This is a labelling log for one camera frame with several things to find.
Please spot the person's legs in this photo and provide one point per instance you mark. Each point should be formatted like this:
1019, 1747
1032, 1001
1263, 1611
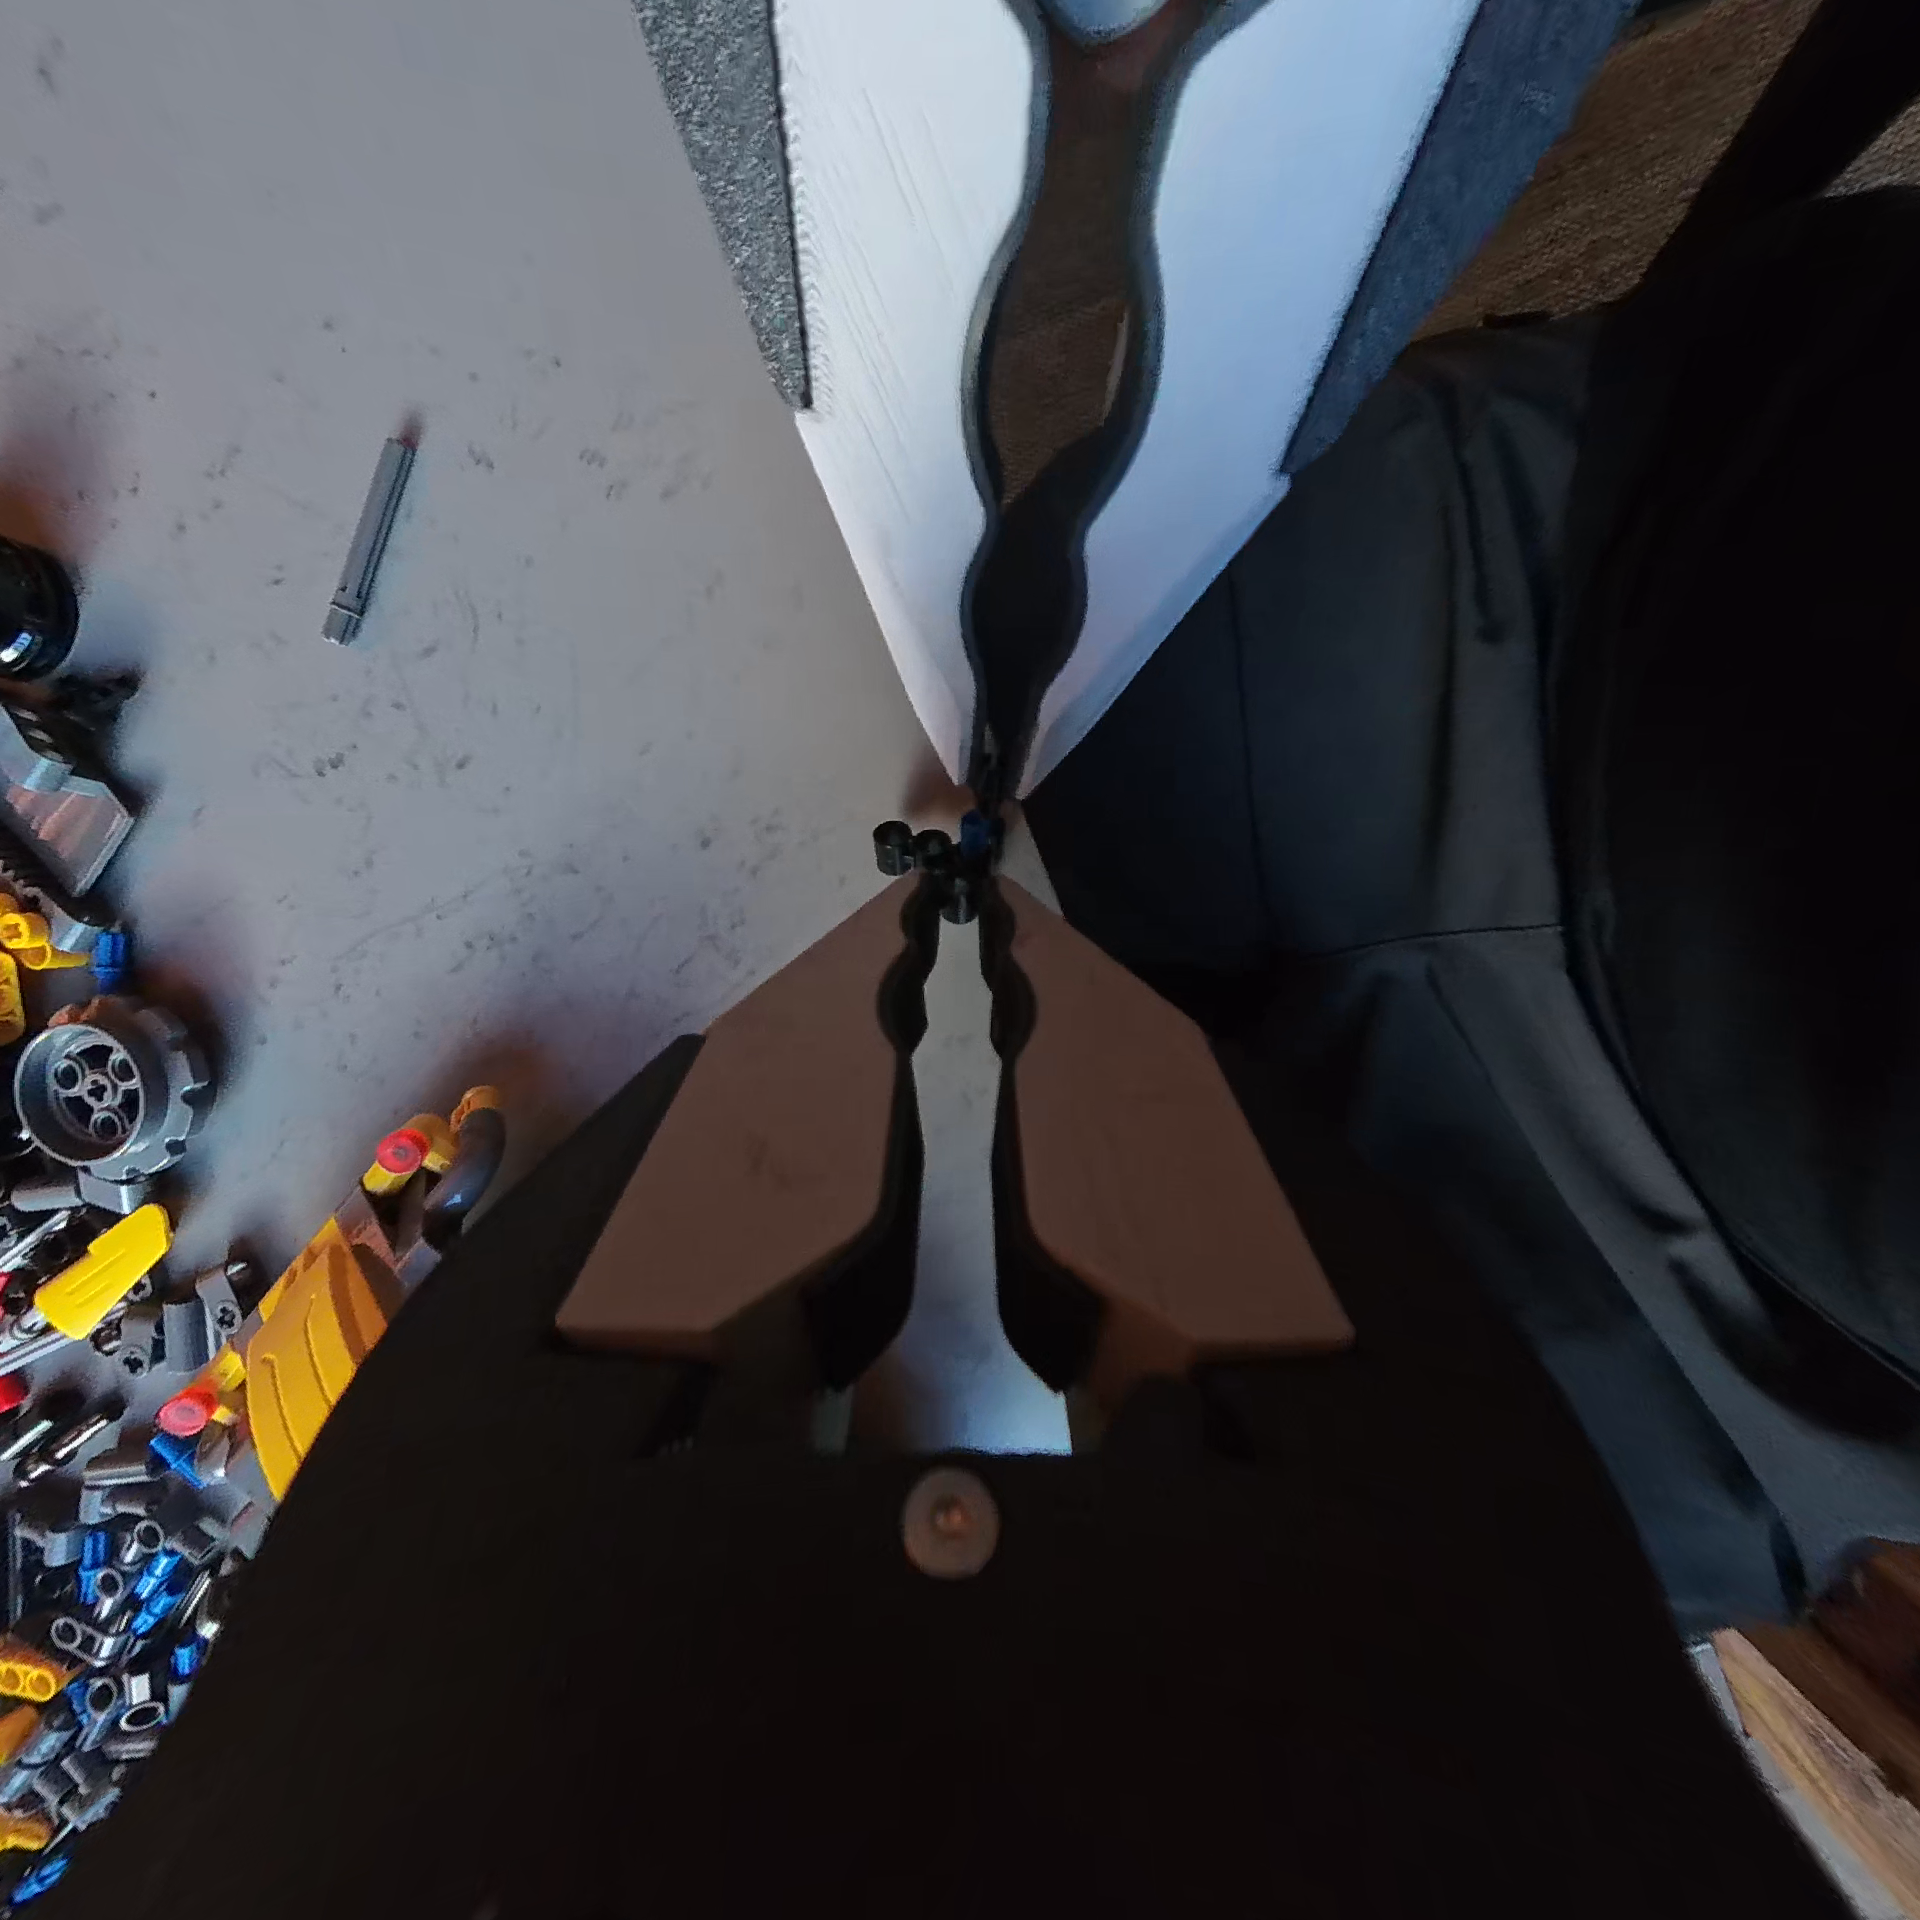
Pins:
1563, 901

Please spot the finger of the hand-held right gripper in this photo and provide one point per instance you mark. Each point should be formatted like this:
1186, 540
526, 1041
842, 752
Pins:
885, 300
1261, 270

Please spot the pile of loose toy bricks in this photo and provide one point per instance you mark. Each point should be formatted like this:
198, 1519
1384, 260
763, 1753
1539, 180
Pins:
106, 1441

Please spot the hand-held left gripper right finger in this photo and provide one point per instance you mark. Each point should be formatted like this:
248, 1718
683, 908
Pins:
1156, 1187

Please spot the yellow toy brick vehicle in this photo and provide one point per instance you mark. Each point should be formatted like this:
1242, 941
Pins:
316, 1351

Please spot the black brick connector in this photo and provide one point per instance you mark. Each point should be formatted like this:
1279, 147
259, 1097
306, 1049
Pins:
924, 854

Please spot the blue brick pin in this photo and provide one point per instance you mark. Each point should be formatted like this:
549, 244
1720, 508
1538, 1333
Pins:
980, 829

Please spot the grey brick axle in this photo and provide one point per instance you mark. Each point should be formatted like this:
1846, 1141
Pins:
372, 540

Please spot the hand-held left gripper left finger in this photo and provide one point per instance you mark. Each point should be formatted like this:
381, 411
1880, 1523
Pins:
751, 1156

